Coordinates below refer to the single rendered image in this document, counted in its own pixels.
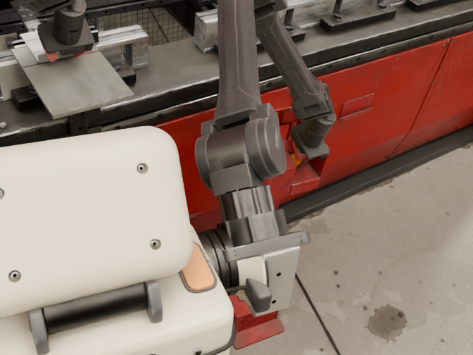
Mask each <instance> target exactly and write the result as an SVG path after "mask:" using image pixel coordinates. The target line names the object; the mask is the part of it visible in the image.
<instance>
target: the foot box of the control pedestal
mask: <svg viewBox="0 0 473 355"><path fill-rule="evenodd" d="M229 299H230V301H231V303H232V306H233V309H234V317H233V319H234V323H235V326H236V337H235V340H234V343H233V346H234V348H235V349H236V350H239V349H242V348H244V347H247V346H249V345H252V344H255V343H257V342H260V341H263V340H266V339H267V338H270V337H273V336H275V335H278V334H280V333H283V332H284V331H285V327H284V326H283V324H282V322H281V320H280V319H279V317H278V315H277V314H278V312H279V311H274V312H272V313H267V314H264V315H261V316H257V317H254V316H253V315H252V313H251V312H250V310H249V308H248V306H247V304H246V302H245V301H239V299H238V297H237V295H232V296H229Z"/></svg>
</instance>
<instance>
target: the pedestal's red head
mask: <svg viewBox="0 0 473 355"><path fill-rule="evenodd" d="M288 108H292V106H291V107H287V108H281V109H277V110H275V111H276V113H277V112H279V126H281V125H280V123H281V119H282V114H283V111H287V109H288ZM307 122H308V121H306V122H303V123H307ZM293 123H296V124H297V125H299V124H302V122H301V120H300V118H299V119H296V122H293ZM288 124H291V123H287V124H283V125H288ZM292 142H293V140H292V139H290V140H287V141H283V143H284V149H285V153H286V172H285V173H283V174H280V175H277V177H271V178H268V179H265V181H264V185H263V186H266V185H269V186H270V190H271V193H272V199H273V200H276V199H281V198H284V197H287V196H291V195H294V194H299V193H301V192H307V191H309V190H312V189H317V186H318V184H319V181H320V178H321V175H322V171H323V169H324V165H325V163H326V160H327V157H328V155H327V156H325V157H324V158H320V157H319V156H318V157H315V158H314V159H312V160H307V157H305V158H304V159H303V160H301V165H300V166H299V167H296V166H297V165H296V163H295V162H294V160H293V159H292V158H291V157H290V155H289V153H290V152H295V151H294V146H293V143H292Z"/></svg>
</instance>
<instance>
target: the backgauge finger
mask: <svg viewBox="0 0 473 355"><path fill-rule="evenodd" d="M10 8H12V9H13V10H14V11H15V12H16V14H17V15H18V17H19V19H20V20H21V21H22V22H23V24H24V26H25V27H26V28H27V30H28V31H29V32H35V31H37V26H38V25H39V24H41V23H40V22H39V21H38V19H37V17H36V16H35V15H34V13H33V12H32V11H31V10H29V9H27V10H22V11H21V10H20V2H17V1H14V0H0V11H1V10H6V9H10Z"/></svg>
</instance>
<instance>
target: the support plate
mask: <svg viewBox="0 0 473 355"><path fill-rule="evenodd" d="M11 53H12V54H13V56H14V58H15V60H16V61H17V62H18V65H19V66H20V67H21V69H22V71H23V72H24V74H25V75H26V77H27V79H28V80H29V81H30V84H31V85H32V86H33V88H34V90H35V92H36V93H37V95H38V96H39V98H40V99H41V101H42V103H43V104H44V106H45V107H46V109H47V111H48V112H49V114H50V115H51V117H52V118H53V120H54V119H57V118H62V117H66V116H70V115H73V114H76V113H81V112H84V111H88V110H92V109H95V108H99V107H102V106H107V105H110V104H115V103H118V102H121V101H126V100H129V99H133V98H134V93H133V92H132V91H131V89H130V88H129V87H128V86H127V85H126V84H125V82H124V81H123V80H122V78H121V77H120V76H119V75H118V74H117V72H116V71H115V70H114V68H113V67H112V66H111V64H110V63H109V62H108V61H107V60H106V58H105V57H104V56H103V54H102V53H101V52H100V51H98V52H95V53H91V54H85V55H82V56H80V57H78V58H75V57H72V58H66V59H62V60H59V61H54V62H53V63H51V62H49V63H43V64H39V65H35V66H30V65H34V64H37V59H36V58H35V57H34V55H33V54H32V52H31V51H30V49H29V48H28V46H24V47H20V48H17V49H11ZM24 66H30V67H26V68H22V67H24Z"/></svg>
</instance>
